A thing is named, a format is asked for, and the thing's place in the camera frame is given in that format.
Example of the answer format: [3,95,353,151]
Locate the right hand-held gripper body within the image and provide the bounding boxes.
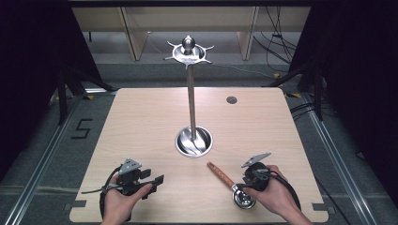
[241,152,272,192]

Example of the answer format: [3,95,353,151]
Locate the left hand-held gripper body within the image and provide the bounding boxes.
[116,157,154,201]

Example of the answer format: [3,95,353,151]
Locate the metal spoon with wooden handle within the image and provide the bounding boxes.
[207,160,257,210]

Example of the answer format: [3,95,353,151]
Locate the metal utensil rack with hooks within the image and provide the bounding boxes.
[162,35,216,158]

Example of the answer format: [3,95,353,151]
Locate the person's right hand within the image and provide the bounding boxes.
[243,164,301,217]

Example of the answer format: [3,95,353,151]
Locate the person's left hand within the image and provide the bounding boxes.
[102,173,154,225]

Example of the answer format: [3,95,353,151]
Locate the black metal stand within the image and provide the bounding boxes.
[55,66,117,127]
[265,58,325,122]

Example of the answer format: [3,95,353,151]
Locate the dark curtain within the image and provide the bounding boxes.
[0,0,106,184]
[288,0,398,218]

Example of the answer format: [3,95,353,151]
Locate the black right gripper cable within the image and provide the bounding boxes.
[256,168,302,211]

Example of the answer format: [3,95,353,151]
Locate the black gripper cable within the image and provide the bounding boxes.
[81,165,132,222]
[256,168,302,211]

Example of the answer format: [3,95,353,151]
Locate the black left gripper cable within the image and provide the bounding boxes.
[81,165,132,222]

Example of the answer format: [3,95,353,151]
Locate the black floor cable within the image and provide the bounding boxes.
[313,174,355,225]
[289,101,317,122]

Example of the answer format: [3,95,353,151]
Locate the metal floor rail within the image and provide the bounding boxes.
[2,93,83,225]
[300,93,393,225]

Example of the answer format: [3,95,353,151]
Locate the white floor cable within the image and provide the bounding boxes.
[209,63,276,80]

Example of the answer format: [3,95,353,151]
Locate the black floor cables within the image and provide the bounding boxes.
[253,6,299,73]

